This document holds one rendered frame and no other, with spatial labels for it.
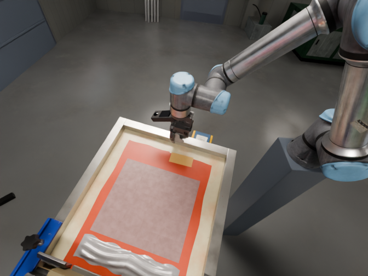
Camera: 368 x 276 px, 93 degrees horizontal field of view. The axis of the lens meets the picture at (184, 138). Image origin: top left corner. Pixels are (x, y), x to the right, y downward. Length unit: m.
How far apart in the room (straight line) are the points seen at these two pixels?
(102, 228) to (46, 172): 1.67
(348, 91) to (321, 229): 1.97
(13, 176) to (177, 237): 2.07
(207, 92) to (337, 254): 2.12
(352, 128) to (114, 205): 0.79
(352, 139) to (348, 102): 0.12
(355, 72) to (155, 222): 0.71
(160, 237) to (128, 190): 0.22
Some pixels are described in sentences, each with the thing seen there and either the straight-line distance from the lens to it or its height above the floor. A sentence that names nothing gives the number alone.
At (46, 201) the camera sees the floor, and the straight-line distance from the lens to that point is 2.20.
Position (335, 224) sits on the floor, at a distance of 2.53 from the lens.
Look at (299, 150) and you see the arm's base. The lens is 0.86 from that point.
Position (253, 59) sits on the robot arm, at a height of 1.56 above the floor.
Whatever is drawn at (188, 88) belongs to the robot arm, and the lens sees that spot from 0.54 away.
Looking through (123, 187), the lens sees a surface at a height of 1.08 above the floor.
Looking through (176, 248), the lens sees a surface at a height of 1.06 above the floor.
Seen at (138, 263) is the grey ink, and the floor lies 1.05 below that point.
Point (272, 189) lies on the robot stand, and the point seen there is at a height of 1.01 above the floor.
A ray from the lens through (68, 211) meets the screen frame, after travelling 0.80.
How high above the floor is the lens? 1.78
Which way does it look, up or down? 50 degrees down
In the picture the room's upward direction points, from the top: 9 degrees clockwise
